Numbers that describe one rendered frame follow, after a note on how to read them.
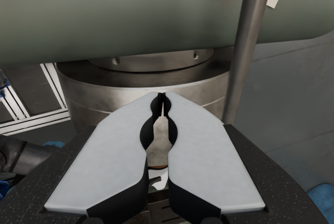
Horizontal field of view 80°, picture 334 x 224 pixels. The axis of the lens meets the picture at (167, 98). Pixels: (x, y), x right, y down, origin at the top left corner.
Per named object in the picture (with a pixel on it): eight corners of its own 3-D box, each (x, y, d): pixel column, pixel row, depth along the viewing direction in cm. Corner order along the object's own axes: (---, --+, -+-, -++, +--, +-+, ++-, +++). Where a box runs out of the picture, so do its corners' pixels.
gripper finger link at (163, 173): (177, 179, 51) (141, 186, 50) (177, 162, 49) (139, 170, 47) (181, 189, 49) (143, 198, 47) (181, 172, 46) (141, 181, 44)
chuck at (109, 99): (57, 42, 43) (47, 115, 18) (185, 28, 54) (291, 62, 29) (61, 57, 45) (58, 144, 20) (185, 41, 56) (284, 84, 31)
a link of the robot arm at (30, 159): (33, 130, 52) (17, 161, 43) (76, 143, 57) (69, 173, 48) (22, 152, 55) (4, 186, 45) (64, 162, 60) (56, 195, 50)
